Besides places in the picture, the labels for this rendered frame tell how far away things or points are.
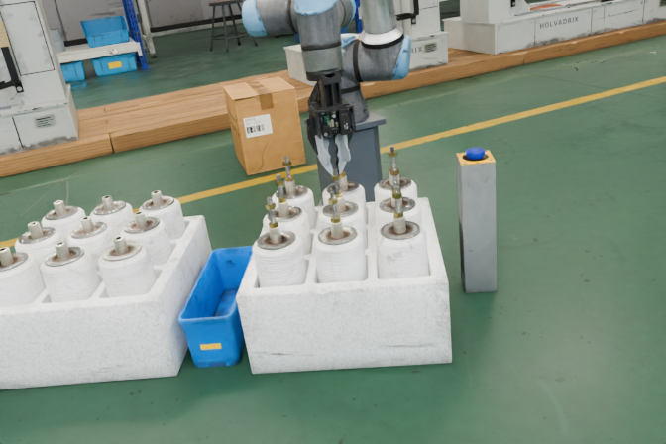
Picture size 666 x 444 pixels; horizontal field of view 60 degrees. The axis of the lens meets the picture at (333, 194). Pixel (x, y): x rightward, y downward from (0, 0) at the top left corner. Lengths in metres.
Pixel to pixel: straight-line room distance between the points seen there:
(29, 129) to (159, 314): 1.94
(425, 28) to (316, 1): 2.48
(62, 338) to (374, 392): 0.61
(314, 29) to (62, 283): 0.68
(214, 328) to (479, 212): 0.60
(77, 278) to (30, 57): 1.88
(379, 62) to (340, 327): 0.76
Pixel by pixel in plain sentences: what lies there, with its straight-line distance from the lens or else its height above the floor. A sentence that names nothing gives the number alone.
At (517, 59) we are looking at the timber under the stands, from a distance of 3.74.
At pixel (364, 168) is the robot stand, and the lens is 1.67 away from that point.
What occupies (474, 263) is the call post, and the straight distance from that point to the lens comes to 1.32.
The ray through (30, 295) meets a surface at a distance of 1.31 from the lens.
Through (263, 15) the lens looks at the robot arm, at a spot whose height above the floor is 0.65.
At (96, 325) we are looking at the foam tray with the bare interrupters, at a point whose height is 0.14.
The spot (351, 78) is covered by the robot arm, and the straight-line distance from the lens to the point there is 1.61.
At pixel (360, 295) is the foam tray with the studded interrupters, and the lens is 1.07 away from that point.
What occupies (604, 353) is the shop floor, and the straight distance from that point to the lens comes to 1.22.
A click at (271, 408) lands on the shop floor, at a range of 1.11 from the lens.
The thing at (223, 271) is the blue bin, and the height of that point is 0.06.
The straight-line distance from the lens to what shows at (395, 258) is 1.06.
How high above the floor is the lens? 0.74
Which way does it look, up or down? 22 degrees down
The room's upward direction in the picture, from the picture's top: 7 degrees counter-clockwise
